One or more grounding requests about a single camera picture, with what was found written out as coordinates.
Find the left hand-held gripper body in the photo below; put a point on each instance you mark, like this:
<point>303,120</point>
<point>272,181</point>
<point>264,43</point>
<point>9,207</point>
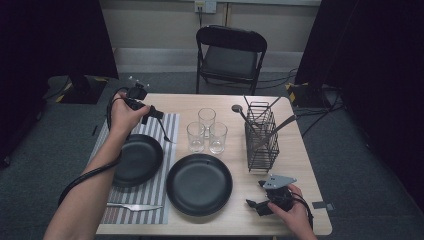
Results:
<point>137,93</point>

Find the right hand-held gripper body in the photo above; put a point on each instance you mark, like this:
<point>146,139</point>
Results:
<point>281,198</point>

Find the dark metal fork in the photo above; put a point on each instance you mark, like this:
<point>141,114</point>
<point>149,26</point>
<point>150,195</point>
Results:
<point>161,128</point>

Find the black round plate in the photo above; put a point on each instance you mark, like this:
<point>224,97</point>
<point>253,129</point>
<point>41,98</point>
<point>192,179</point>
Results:
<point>141,160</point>
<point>199,185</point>

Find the clear drinking glass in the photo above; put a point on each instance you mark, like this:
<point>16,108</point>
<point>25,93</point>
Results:
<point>218,141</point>
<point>196,140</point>
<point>206,116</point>

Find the person's left hand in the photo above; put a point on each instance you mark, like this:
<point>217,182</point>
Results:
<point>123,116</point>

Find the person's right hand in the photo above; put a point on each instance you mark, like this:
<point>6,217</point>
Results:
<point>298,220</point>

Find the grey tape strip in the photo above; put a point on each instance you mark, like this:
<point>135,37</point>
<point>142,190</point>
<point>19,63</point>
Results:
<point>321,205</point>

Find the black stand base yellow tape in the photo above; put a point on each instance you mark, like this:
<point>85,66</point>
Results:
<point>306,95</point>
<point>80,91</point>

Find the grey metal utensil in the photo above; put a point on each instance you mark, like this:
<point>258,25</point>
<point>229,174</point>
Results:
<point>288,120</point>

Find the striped woven placemat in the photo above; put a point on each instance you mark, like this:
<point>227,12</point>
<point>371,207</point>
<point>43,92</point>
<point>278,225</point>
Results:
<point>146,196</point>

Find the dark metal spoon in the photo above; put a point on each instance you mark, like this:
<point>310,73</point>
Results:
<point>237,108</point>

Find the black folding chair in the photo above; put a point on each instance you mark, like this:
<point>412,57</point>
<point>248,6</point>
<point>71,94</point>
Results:
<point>230,61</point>

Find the black curtain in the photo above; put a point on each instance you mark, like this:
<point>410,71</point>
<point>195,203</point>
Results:
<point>50,40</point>
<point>376,66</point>

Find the white wall power outlet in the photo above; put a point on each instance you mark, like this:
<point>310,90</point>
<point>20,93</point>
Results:
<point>206,6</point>

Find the beige wall conduit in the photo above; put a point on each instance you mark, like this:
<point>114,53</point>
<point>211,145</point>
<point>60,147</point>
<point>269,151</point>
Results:
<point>227,13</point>

